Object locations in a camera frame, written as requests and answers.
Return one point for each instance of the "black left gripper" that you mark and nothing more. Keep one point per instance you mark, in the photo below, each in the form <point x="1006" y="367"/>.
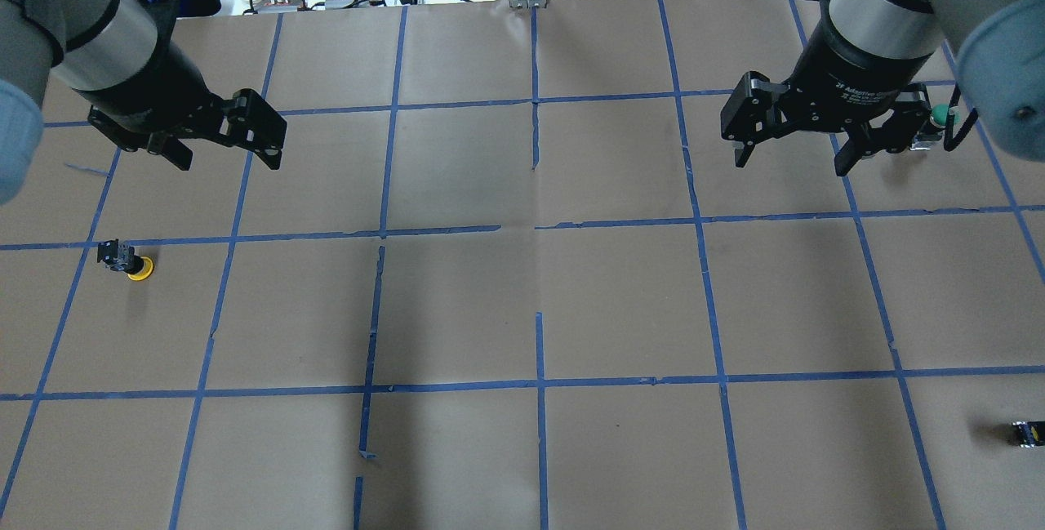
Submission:
<point x="149" y="93"/>

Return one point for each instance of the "brown paper table cover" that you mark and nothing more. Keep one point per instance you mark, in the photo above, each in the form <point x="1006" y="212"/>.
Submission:
<point x="509" y="278"/>

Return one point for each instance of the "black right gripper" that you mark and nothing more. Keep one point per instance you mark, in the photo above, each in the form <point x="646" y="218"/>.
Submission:
<point x="849" y="75"/>

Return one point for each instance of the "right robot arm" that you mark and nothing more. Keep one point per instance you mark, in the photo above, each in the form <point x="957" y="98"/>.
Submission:
<point x="998" y="46"/>

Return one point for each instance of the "yellow push button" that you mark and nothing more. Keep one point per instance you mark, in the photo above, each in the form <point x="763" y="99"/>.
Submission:
<point x="123" y="258"/>

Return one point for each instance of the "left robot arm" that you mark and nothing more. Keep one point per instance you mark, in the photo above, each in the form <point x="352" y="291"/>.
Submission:
<point x="87" y="44"/>

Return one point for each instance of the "green push button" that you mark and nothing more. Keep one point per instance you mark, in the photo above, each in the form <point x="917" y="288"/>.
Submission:
<point x="939" y="120"/>

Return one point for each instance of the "small black switch block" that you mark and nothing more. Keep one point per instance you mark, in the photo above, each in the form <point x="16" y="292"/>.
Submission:
<point x="1028" y="433"/>

